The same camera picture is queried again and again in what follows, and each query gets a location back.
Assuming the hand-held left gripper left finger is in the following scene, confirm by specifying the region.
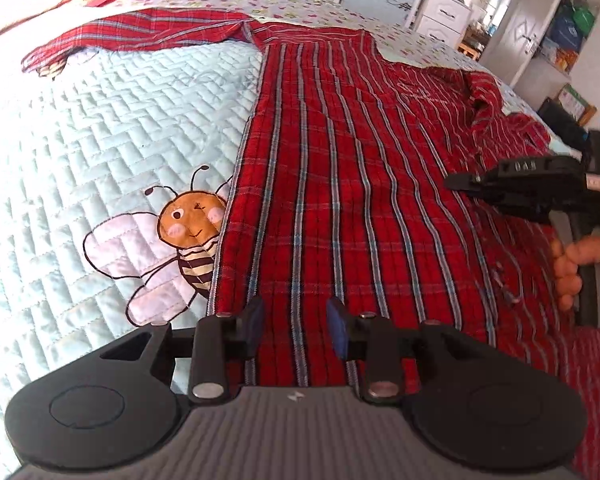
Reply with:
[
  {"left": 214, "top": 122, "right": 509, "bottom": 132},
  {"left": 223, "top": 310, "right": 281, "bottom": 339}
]
[{"left": 99, "top": 296, "right": 266, "bottom": 406}]

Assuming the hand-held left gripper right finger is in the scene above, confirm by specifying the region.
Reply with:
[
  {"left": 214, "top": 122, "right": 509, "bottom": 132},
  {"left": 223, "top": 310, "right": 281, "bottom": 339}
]
[{"left": 326, "top": 297, "right": 481, "bottom": 406}]

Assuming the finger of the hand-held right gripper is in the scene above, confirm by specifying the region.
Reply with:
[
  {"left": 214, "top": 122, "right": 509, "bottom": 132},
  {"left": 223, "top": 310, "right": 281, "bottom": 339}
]
[{"left": 444, "top": 172, "right": 487, "bottom": 194}]

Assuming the red plaid shirt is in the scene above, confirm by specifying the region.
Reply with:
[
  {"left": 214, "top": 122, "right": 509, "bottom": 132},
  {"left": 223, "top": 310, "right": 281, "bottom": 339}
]
[{"left": 20, "top": 7, "right": 600, "bottom": 480}]

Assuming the person's right hand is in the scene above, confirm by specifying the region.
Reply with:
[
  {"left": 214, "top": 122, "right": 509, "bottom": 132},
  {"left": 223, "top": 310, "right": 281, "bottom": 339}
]
[{"left": 550, "top": 235, "right": 600, "bottom": 313}]

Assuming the dark bag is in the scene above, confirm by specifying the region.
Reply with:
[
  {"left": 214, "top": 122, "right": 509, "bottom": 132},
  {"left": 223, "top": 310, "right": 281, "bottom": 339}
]
[{"left": 536, "top": 96, "right": 591, "bottom": 153}]

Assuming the green printed box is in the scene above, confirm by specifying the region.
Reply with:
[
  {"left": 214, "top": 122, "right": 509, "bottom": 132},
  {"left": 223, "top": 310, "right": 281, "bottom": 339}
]
[{"left": 555, "top": 82, "right": 599, "bottom": 128}]

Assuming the wooden stool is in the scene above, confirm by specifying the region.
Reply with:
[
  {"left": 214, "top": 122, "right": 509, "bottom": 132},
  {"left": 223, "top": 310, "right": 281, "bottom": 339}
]
[{"left": 457, "top": 35, "right": 487, "bottom": 62}]

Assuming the cluttered storage shelf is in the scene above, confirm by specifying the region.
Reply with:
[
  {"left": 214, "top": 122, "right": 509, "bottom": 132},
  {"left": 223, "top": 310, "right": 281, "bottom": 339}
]
[{"left": 540, "top": 0, "right": 600, "bottom": 78}]

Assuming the white door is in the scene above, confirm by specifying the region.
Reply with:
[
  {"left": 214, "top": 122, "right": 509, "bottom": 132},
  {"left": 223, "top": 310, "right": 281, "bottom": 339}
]
[{"left": 480, "top": 0, "right": 577, "bottom": 90}]

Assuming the white drawer cabinet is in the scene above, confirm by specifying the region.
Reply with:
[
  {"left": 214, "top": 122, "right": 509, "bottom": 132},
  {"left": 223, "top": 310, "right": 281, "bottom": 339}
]
[{"left": 412, "top": 0, "right": 475, "bottom": 50}]

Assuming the quilted bee bedspread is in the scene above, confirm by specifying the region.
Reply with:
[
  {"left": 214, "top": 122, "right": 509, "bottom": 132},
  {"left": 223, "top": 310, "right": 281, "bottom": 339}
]
[{"left": 0, "top": 37, "right": 600, "bottom": 480}]

